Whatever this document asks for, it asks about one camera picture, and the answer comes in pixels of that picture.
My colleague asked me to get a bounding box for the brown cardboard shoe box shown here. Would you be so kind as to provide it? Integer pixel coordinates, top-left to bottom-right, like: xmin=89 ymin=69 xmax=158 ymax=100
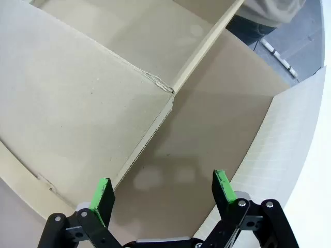
xmin=0 ymin=0 xmax=245 ymax=223

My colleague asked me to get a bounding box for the person in beige sweater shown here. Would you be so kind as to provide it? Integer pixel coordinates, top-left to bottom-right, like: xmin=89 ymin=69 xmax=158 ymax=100
xmin=224 ymin=0 xmax=309 ymax=48

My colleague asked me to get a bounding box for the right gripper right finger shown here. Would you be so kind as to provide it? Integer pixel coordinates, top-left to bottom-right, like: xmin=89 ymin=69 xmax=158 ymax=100
xmin=204 ymin=169 xmax=299 ymax=248

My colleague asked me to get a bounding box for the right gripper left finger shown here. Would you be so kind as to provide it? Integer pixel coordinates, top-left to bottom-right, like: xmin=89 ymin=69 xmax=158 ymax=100
xmin=38 ymin=177 xmax=122 ymax=248

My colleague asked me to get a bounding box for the white floor cable duct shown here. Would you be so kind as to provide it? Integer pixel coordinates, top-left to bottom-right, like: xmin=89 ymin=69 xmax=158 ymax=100
xmin=260 ymin=38 xmax=299 ymax=79

